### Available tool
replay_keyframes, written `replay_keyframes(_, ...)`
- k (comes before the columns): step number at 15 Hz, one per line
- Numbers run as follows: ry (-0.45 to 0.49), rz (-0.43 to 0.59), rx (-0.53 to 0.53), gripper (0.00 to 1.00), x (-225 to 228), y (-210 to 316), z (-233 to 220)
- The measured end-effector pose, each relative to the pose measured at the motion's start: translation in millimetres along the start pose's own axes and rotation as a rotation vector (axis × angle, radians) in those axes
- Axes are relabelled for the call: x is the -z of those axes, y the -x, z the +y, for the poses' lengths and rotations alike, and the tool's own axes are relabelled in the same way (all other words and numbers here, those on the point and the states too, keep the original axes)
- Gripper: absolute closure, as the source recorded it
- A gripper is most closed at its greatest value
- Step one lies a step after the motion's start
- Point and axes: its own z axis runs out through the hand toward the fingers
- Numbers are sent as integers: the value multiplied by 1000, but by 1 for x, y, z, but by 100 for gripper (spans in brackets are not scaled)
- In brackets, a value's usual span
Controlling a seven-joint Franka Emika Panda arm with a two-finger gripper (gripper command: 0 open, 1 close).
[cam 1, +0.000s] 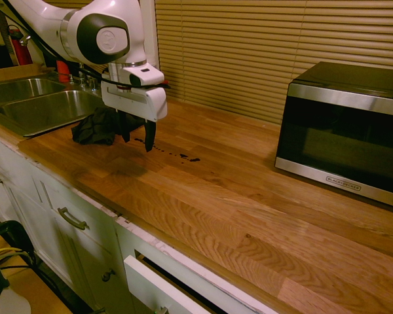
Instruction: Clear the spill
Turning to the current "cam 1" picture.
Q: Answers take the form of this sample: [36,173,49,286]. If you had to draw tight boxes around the black steel microwave oven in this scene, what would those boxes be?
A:
[274,61,393,211]

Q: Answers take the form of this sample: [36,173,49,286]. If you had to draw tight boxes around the beige window blinds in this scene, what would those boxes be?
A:
[155,0,393,126]

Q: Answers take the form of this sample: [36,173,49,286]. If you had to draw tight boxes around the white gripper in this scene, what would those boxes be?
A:
[100,80,169,153]

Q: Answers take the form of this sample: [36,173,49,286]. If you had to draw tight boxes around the white open drawer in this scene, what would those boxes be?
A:
[123,254,219,314]

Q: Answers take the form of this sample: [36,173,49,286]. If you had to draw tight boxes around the stainless steel double sink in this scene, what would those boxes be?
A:
[0,77,106,138]

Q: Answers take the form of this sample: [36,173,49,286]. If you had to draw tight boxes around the yellow cable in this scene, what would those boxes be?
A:
[0,246,24,260]

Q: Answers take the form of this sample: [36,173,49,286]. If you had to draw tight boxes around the white kitchen cabinet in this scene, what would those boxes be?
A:
[0,129,278,314]

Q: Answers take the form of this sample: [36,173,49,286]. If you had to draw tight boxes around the dark liquid spill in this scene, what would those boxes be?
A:
[134,137,201,165]

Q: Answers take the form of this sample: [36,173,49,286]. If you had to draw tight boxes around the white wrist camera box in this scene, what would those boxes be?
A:
[122,66,166,88]

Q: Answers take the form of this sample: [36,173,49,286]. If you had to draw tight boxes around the black cart frame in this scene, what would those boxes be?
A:
[0,220,37,266]

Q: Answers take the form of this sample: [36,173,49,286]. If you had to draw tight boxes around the chrome sink faucet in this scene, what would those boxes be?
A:
[67,63,103,93]

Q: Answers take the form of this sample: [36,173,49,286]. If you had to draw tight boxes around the red plastic bottle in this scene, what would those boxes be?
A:
[56,60,70,83]

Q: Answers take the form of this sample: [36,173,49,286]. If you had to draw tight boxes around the red fire extinguisher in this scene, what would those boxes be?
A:
[7,25,34,67]

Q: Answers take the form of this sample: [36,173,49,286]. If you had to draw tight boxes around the metal bar cabinet handle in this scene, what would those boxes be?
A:
[56,206,90,231]

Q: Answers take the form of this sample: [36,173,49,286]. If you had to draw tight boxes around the black terry cloth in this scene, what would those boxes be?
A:
[71,107,147,147]

